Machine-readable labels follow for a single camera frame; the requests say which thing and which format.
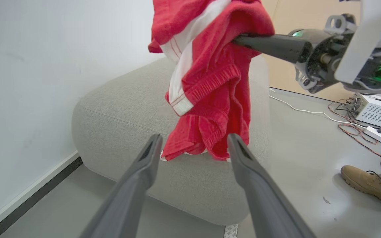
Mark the white electronics box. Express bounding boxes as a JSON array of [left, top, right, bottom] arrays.
[[353, 93, 381, 132]]

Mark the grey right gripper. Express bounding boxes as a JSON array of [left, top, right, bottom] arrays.
[[232, 14, 357, 94]]

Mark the tan work boot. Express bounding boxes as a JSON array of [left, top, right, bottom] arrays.
[[340, 165, 381, 217]]

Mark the red and white garment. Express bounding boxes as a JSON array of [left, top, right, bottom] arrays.
[[148, 0, 275, 162]]

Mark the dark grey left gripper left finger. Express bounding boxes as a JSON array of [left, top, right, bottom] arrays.
[[80, 134, 163, 238]]

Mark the white cable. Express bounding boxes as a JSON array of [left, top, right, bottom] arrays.
[[269, 88, 367, 129]]

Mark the red black cable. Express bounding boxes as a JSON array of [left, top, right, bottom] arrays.
[[328, 99, 381, 165]]

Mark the light grey fabric seat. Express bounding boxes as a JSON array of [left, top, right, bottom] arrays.
[[72, 55, 272, 226]]

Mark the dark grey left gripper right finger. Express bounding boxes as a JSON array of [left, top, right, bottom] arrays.
[[227, 133, 316, 238]]

